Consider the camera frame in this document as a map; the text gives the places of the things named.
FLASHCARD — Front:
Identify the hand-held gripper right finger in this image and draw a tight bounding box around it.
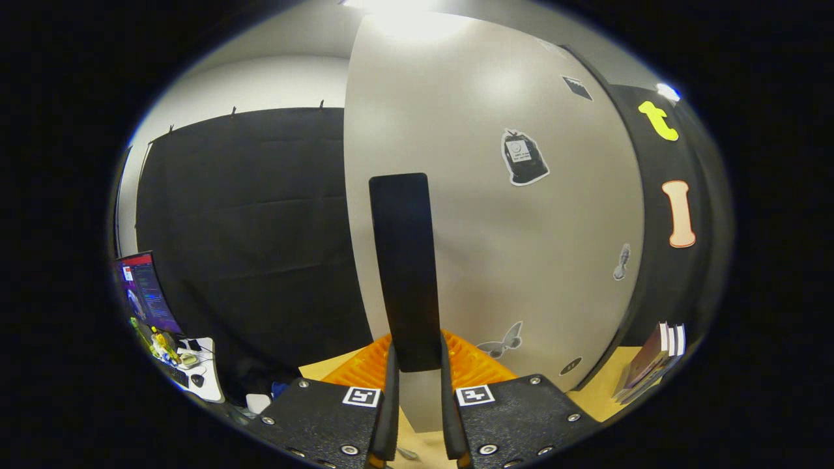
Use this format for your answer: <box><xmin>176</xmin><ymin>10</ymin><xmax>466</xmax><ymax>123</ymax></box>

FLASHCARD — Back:
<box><xmin>440</xmin><ymin>329</ymin><xmax>603</xmax><ymax>469</ymax></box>

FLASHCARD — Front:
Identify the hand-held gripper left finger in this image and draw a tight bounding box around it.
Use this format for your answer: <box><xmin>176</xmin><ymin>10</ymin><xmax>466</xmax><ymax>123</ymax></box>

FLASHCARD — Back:
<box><xmin>244</xmin><ymin>334</ymin><xmax>399</xmax><ymax>469</ymax></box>

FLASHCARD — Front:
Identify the black door handle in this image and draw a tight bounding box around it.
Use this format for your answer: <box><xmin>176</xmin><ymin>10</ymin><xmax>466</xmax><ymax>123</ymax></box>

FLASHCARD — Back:
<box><xmin>369</xmin><ymin>173</ymin><xmax>444</xmax><ymax>373</ymax></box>

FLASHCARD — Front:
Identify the white desk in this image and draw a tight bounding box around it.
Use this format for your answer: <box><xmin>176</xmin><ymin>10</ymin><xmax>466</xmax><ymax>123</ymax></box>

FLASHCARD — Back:
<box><xmin>153</xmin><ymin>335</ymin><xmax>225</xmax><ymax>405</ymax></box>

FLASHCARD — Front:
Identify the mauve book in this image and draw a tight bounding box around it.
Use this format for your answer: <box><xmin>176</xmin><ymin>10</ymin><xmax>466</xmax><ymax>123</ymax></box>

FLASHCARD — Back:
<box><xmin>612</xmin><ymin>322</ymin><xmax>670</xmax><ymax>401</ymax></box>

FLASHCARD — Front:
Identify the black keyboard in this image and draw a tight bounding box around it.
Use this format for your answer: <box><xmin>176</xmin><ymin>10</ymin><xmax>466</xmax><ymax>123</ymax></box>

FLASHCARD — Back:
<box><xmin>158</xmin><ymin>360</ymin><xmax>190</xmax><ymax>390</ymax></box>

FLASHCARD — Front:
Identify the black backdrop cloth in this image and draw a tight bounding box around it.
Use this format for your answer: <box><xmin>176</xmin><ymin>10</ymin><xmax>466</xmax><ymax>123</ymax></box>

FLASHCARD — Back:
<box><xmin>135</xmin><ymin>83</ymin><xmax>734</xmax><ymax>398</ymax></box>

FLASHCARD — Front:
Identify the yellow object on desk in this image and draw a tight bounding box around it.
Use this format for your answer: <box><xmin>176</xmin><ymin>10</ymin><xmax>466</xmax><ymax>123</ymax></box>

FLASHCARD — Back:
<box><xmin>129</xmin><ymin>317</ymin><xmax>182</xmax><ymax>366</ymax></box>

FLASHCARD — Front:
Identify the computer monitor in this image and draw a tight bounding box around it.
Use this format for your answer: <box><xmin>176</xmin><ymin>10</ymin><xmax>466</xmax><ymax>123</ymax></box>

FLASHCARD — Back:
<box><xmin>114</xmin><ymin>251</ymin><xmax>184</xmax><ymax>337</ymax></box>

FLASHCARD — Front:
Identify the dark grey cabinet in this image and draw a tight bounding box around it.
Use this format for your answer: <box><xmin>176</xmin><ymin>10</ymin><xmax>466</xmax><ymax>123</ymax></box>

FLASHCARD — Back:
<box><xmin>557</xmin><ymin>42</ymin><xmax>649</xmax><ymax>395</ymax></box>

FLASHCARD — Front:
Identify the large ceiling light panel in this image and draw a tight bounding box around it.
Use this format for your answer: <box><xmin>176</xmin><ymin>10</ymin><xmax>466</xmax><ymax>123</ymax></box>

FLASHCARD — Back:
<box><xmin>339</xmin><ymin>0</ymin><xmax>470</xmax><ymax>17</ymax></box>

